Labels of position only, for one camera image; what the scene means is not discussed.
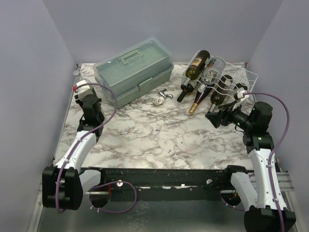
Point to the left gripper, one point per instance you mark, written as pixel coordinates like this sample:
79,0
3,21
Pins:
80,102

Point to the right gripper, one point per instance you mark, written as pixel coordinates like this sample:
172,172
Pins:
223,117

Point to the clear bottle silver cap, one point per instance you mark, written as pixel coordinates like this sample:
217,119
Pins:
211,73

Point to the round clear bottle dark label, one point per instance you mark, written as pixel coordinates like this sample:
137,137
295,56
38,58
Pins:
78,77

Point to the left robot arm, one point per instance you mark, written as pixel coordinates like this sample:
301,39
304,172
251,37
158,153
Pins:
63,186

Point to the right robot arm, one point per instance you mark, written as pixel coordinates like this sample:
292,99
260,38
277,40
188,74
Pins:
265,208

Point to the red wine bottle gold foil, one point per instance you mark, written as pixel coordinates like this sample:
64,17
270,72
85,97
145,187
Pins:
198,99

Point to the dark bottle bottom left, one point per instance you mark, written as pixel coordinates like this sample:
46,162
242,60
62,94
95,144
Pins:
187,87

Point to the green bottle black neck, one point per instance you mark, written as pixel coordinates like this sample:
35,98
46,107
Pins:
238,93

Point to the dark green bottle top left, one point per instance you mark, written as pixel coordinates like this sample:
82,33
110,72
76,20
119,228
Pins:
195,68

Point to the chrome white bottle stopper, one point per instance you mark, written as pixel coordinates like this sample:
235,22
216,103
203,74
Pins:
162,96

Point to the green plastic toolbox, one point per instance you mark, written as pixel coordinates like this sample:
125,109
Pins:
135,72

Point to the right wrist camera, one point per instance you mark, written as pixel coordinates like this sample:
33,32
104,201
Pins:
233,106

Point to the white wire wine rack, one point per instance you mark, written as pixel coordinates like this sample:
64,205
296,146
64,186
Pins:
239,73

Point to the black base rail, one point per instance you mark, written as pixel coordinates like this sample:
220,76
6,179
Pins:
164,184

